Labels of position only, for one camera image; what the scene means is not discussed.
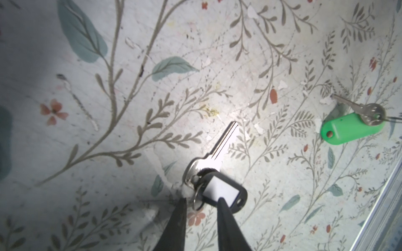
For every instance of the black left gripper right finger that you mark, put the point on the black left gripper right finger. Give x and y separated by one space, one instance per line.
230 237

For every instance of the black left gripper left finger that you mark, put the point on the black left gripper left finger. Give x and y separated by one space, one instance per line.
173 237

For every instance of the silver key with black tag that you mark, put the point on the silver key with black tag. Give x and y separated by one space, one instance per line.
214 158

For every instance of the green key tag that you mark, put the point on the green key tag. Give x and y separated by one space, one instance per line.
347 128

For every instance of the black key tag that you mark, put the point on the black key tag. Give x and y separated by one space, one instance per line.
215 185

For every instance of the silver key with green tag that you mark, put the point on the silver key with green tag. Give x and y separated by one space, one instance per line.
371 114

